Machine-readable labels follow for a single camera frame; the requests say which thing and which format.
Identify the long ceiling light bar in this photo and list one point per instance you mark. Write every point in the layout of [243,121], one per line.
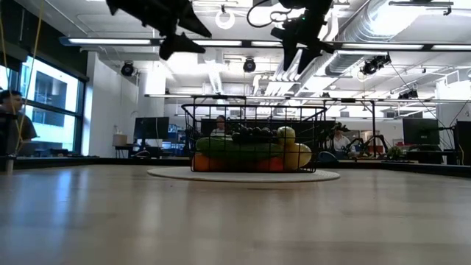
[110,41]

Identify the cardboard box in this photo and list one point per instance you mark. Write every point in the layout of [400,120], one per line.
[119,140]

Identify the person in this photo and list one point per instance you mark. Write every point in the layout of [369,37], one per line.
[338,141]
[220,125]
[14,121]

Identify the green cucumber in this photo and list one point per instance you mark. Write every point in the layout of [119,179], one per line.
[228,149]

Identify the silver ceiling duct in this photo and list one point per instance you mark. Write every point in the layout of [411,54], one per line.
[368,29]

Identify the yellow-orange mango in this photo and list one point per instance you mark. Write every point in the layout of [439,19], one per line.
[299,156]

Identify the large window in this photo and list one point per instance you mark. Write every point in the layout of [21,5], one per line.
[51,95]

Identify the small background plant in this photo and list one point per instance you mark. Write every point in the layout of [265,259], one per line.
[394,152]

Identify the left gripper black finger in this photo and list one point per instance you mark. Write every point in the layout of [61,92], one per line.
[176,44]
[193,24]

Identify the black grape bunch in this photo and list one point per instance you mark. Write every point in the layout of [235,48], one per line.
[254,133]

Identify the black background robot arm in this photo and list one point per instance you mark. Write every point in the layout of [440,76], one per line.
[368,141]

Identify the black ceiling spotlight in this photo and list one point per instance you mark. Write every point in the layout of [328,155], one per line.
[127,69]
[249,65]
[375,64]

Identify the black computer monitor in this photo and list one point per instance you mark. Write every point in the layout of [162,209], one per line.
[151,128]
[464,141]
[420,130]

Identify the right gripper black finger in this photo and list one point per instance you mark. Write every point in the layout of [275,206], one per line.
[306,59]
[289,51]

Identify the white round plate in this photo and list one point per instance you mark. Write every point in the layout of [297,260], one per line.
[169,173]

